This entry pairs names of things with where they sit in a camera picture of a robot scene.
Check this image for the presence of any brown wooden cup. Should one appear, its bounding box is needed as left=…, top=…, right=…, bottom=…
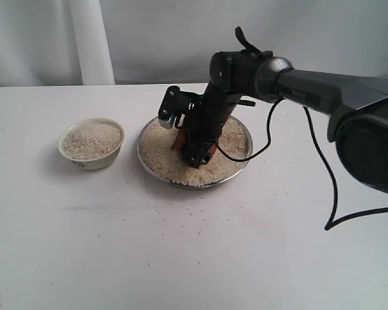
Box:
left=171, top=128, right=217, bottom=157

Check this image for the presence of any round steel rice tray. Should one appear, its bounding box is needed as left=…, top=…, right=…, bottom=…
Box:
left=136, top=116, right=253, bottom=189

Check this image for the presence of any white backdrop curtain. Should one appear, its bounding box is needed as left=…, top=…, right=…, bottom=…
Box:
left=0, top=1, right=388, bottom=87

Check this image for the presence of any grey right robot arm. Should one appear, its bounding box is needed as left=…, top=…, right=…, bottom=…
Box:
left=181, top=50, right=388, bottom=194

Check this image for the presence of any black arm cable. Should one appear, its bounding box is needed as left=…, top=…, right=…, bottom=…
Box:
left=213, top=26, right=388, bottom=231

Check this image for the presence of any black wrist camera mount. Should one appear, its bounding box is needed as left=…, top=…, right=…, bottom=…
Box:
left=158, top=85, right=202, bottom=129

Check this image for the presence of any white floral ceramic bowl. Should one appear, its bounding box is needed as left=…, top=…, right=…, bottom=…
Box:
left=58, top=118, right=125, bottom=170

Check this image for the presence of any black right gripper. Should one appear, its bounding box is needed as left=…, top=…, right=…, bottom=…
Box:
left=180, top=50, right=274, bottom=168

